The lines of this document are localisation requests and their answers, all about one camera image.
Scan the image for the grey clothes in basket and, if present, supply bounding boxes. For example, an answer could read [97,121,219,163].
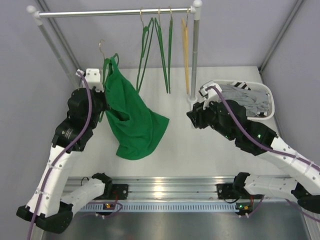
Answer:
[220,84,271,118]

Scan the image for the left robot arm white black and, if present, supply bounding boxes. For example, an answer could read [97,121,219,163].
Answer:
[16,87,129,234]

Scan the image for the green tank top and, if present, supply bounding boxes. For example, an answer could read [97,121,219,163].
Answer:
[105,58,170,161]

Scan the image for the white slotted cable duct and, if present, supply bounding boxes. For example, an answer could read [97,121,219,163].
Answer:
[80,201,252,213]

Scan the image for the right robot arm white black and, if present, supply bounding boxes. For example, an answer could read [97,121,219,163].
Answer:
[186,100,320,214]

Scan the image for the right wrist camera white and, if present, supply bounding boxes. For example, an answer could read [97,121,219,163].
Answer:
[198,80,222,110]

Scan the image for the aluminium mounting rail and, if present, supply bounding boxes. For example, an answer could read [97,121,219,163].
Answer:
[66,176,296,201]

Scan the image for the yellow hanger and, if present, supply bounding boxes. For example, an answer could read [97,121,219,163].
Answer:
[181,9,190,95]

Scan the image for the green hanger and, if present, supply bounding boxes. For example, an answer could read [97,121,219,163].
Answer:
[136,8,154,93]
[168,9,173,94]
[154,17,169,94]
[98,39,119,123]

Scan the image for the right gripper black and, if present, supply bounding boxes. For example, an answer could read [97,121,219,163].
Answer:
[186,96,235,141]

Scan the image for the white laundry basket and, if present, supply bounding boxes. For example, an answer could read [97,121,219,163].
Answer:
[199,79,275,121]

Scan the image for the metal clothes rack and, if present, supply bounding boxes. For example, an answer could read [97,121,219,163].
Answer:
[26,0,203,103]

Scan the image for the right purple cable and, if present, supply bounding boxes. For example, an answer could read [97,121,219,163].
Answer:
[204,86,320,220]

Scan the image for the black white striped garment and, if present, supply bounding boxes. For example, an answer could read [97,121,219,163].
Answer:
[230,81,251,91]

